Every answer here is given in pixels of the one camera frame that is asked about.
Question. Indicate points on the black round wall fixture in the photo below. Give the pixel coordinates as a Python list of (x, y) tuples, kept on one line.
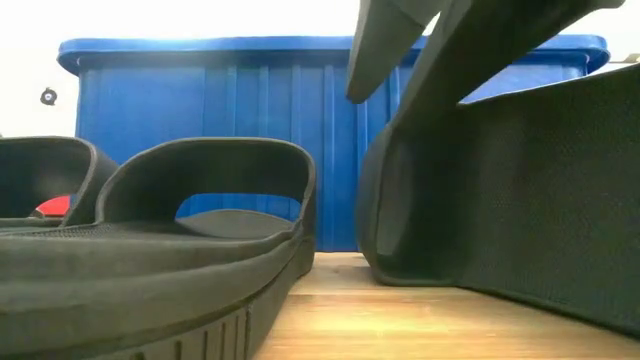
[(48, 96)]

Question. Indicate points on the blue plastic bin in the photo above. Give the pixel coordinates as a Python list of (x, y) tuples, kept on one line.
[(250, 100)]

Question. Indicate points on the red object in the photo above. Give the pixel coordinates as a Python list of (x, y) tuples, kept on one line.
[(54, 207)]

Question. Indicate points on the black rubber slide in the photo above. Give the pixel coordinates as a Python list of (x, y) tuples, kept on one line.
[(125, 280), (380, 50), (550, 200), (30, 175)]

